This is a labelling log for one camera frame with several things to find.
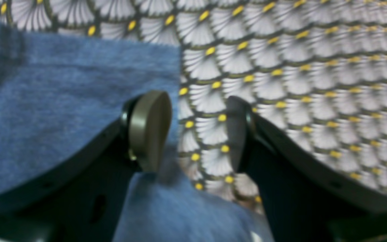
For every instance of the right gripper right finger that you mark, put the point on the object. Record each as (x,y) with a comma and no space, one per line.
(304,200)

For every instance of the fan-patterned tablecloth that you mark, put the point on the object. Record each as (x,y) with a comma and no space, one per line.
(317,69)

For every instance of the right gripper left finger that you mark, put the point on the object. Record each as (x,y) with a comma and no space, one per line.
(81,200)

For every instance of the blue T-shirt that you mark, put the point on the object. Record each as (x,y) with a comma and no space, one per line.
(58,91)

